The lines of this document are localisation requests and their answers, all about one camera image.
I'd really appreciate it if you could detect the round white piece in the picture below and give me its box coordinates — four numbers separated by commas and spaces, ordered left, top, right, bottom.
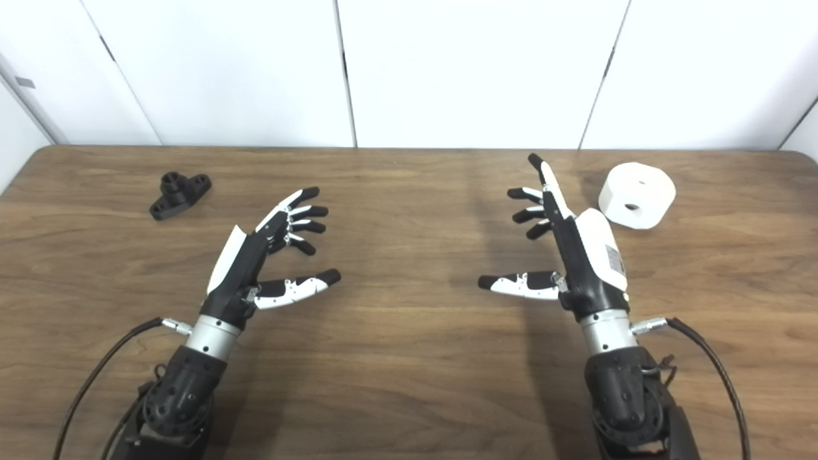
598, 162, 677, 231

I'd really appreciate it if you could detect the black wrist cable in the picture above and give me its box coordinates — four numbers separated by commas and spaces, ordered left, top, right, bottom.
52, 318, 192, 460
631, 317, 752, 460

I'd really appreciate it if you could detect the black flanged holder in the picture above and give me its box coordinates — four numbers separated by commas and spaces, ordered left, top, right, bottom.
149, 172, 212, 222

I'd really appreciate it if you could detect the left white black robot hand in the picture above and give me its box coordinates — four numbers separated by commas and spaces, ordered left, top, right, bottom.
200, 187, 342, 331

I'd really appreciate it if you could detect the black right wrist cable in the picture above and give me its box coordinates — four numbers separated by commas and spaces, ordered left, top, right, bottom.
631, 317, 752, 460

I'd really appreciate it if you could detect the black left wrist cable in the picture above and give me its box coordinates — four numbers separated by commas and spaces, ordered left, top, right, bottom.
52, 318, 192, 460

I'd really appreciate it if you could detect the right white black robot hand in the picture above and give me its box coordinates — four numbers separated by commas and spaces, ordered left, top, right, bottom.
478, 153, 630, 322

